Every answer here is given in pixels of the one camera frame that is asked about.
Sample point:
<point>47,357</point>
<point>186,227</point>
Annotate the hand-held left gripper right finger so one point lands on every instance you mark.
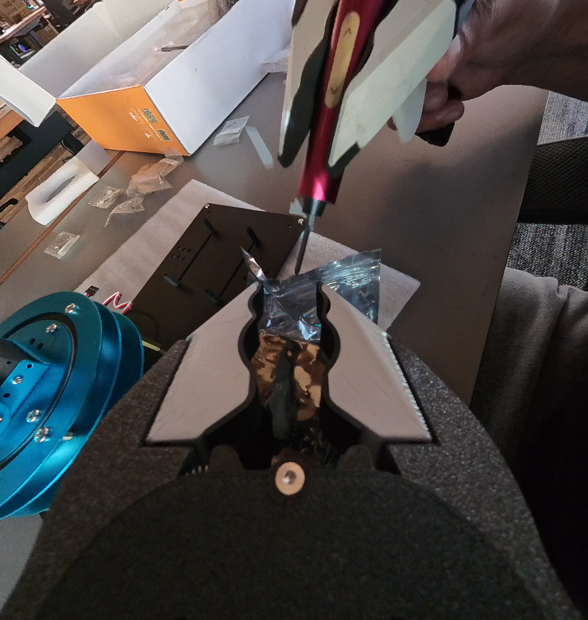
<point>376,382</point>

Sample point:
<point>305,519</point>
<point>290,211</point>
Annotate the small labelled plastic bag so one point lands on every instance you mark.
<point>231,131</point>

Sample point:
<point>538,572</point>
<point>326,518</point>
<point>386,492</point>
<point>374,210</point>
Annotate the clear bag with white parts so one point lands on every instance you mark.
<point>61,243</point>

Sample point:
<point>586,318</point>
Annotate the person's right hand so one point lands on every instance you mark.
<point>492,53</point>

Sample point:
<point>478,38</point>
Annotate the red electric screwdriver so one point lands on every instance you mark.
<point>327,145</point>

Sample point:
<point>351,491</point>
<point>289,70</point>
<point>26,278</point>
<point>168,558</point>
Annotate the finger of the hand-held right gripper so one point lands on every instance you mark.
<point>298,72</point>
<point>390,87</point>

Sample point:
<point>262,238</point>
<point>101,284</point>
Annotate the silver foil bag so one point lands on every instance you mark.
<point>284,368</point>

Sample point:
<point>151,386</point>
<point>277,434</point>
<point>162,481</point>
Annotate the white foam packing insert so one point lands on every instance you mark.
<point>42,203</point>

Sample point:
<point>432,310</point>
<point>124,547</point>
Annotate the white foam sheet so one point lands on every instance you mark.
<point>177,198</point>

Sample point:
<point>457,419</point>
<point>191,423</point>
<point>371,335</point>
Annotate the small clear hardware bag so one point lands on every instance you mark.
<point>148,181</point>
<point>126,206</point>
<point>107,196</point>
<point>170,162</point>

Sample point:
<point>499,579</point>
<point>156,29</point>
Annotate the orange and white cardboard box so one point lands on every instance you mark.
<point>202,97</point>

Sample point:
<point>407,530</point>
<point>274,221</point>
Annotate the person's grey pants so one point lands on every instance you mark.
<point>531,339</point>

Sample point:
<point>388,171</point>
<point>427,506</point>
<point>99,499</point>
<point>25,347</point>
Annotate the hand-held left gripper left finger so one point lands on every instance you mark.
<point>202,382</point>

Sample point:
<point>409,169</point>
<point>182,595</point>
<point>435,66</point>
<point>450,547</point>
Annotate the black office chair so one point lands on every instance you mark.
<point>565,179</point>

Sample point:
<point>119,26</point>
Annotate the person's black clothing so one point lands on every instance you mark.
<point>574,484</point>

